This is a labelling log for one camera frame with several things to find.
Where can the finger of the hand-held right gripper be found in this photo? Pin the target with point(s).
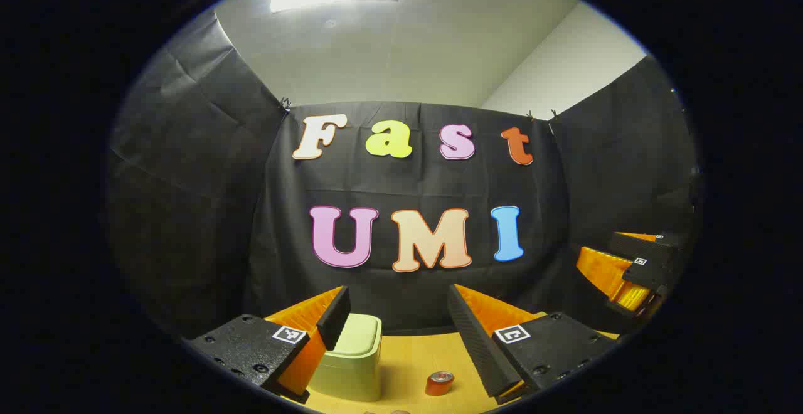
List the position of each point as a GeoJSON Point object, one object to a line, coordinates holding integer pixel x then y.
{"type": "Point", "coordinates": [646, 244]}
{"type": "Point", "coordinates": [652, 273]}

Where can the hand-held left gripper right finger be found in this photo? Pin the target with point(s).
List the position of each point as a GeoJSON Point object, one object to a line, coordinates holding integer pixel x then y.
{"type": "Point", "coordinates": [473, 345]}

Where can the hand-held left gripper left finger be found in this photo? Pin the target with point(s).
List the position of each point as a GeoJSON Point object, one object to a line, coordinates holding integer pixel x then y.
{"type": "Point", "coordinates": [335, 317]}

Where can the green desktop garbage bin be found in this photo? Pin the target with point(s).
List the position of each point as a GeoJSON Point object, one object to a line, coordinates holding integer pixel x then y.
{"type": "Point", "coordinates": [348, 364]}

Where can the red pop can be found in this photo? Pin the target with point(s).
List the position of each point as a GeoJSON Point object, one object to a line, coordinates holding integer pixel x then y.
{"type": "Point", "coordinates": [438, 384]}

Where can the wooden desktop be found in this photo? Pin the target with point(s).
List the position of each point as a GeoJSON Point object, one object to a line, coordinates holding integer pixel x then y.
{"type": "Point", "coordinates": [408, 357]}

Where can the black backdrop cloth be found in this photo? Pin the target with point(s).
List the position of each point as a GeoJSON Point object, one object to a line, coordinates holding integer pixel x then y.
{"type": "Point", "coordinates": [188, 182]}

